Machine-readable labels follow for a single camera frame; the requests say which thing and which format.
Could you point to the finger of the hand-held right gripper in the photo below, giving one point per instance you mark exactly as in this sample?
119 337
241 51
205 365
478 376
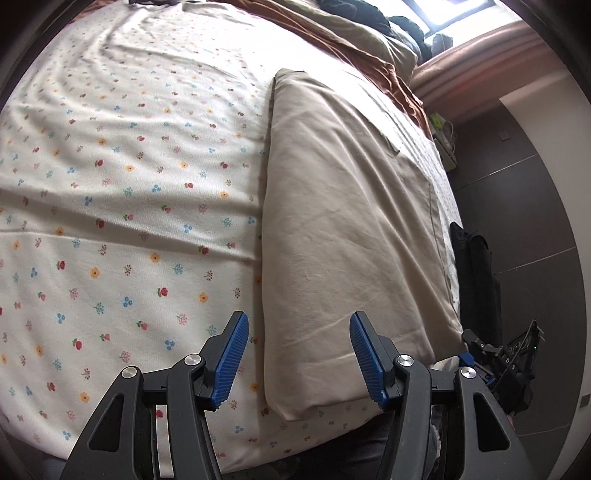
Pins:
482 371
475 341

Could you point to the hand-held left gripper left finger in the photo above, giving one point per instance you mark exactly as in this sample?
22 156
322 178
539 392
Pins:
231 360

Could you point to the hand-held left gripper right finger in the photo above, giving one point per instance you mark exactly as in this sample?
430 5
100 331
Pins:
364 360

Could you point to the beige jacket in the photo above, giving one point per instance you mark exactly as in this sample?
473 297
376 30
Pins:
346 230

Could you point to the dark clothes pile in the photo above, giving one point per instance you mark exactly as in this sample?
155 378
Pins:
401 27

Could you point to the black bag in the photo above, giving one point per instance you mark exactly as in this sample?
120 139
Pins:
475 277

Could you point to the white power strip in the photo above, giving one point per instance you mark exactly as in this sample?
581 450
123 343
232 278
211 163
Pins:
445 138

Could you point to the white floral bed sheet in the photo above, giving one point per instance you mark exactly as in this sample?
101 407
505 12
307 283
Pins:
115 184

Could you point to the pink curtain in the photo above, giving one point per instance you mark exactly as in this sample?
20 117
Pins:
485 60

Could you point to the brown blanket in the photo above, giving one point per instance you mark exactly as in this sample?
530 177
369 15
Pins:
369 69

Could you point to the window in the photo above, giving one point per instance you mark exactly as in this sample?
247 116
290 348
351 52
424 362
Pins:
443 9

